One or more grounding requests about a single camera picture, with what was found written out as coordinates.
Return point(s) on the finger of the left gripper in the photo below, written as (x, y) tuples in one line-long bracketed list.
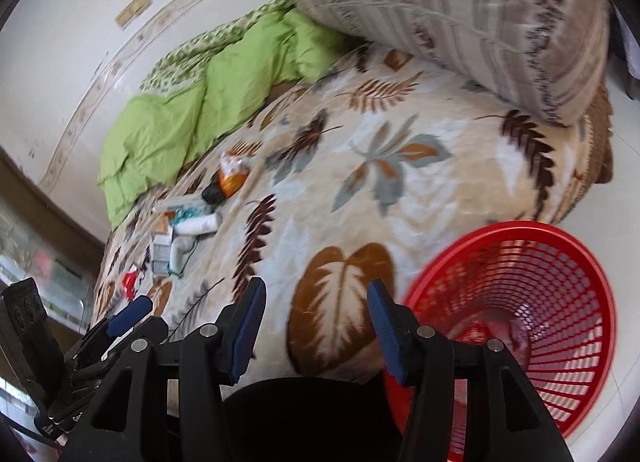
[(99, 339)]

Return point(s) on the beige wall switch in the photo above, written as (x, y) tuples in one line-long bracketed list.
[(133, 10)]

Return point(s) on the black bag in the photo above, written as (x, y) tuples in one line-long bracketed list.
[(213, 195)]

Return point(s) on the orange medicine box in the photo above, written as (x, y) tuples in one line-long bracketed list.
[(162, 224)]

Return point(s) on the red white foot-print bag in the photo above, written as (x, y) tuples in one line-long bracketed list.
[(129, 283)]

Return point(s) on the white face mask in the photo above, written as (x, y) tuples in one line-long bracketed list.
[(180, 250)]

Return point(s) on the white spray bottle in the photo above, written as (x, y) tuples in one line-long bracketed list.
[(198, 225)]

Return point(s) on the leaf pattern beige blanket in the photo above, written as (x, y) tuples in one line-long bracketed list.
[(368, 174)]

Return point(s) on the orange white snack wrapper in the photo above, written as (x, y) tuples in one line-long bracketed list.
[(232, 173)]

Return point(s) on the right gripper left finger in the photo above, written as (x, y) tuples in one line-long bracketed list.
[(211, 356)]

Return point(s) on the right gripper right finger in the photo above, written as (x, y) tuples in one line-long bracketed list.
[(421, 358)]

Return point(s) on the white blue medicine box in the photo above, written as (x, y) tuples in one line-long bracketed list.
[(160, 254)]

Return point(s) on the striped brown cushion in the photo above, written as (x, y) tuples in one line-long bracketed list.
[(547, 57)]

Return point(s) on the red plastic mesh basket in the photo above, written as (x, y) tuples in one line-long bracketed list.
[(530, 315)]

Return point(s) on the white long medicine box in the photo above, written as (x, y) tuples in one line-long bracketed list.
[(172, 204)]

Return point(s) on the green quilt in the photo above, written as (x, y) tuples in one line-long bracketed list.
[(205, 89)]

